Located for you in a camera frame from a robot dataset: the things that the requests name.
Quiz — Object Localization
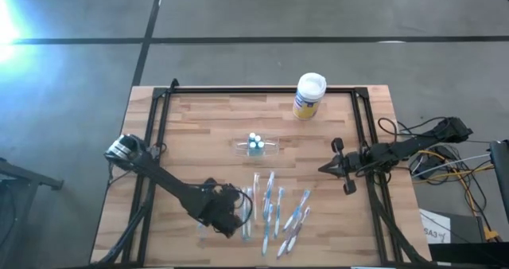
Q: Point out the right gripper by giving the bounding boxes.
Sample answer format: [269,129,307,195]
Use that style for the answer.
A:
[317,137,363,195]

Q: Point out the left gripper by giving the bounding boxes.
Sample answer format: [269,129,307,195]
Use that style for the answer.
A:
[198,183,244,238]

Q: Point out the purple white toothbrush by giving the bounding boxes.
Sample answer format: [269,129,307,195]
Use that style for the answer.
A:
[286,205,313,255]
[276,212,305,259]

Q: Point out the clear acrylic organizer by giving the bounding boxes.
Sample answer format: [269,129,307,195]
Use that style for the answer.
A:
[231,137,280,158]

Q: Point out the yellow Lysol wipes canister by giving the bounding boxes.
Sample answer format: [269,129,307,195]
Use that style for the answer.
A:
[292,72,328,122]

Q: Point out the black power brick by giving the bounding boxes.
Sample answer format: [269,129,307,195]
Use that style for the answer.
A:
[415,145,453,174]

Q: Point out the white paper label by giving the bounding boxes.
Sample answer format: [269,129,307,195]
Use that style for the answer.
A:
[420,209,452,245]

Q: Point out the black case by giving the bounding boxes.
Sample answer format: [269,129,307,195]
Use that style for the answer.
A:
[419,208,509,269]

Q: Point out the black stand leg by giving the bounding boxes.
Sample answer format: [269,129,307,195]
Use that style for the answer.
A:
[0,157,64,269]

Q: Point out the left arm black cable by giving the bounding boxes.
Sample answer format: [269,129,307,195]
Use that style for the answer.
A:
[232,185,255,228]

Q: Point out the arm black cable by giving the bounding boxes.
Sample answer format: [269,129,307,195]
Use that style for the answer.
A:
[376,115,453,143]
[232,185,255,228]

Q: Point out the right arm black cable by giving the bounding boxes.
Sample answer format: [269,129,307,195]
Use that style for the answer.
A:
[376,115,453,143]

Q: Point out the white cable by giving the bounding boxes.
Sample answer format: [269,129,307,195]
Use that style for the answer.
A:
[411,153,491,179]

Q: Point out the yellow cable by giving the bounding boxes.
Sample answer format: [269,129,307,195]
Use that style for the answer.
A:
[413,149,498,238]

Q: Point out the black equipment post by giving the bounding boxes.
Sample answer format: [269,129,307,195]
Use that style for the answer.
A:
[488,139,509,224]

